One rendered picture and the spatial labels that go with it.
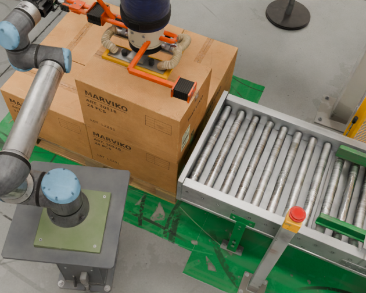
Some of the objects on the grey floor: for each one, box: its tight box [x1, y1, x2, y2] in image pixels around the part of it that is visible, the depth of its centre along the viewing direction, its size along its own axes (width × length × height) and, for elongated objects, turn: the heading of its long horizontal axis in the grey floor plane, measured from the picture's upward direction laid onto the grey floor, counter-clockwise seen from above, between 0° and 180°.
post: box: [246, 208, 303, 293], centre depth 230 cm, size 7×7×100 cm
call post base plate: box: [237, 271, 268, 293], centre depth 271 cm, size 15×15×3 cm
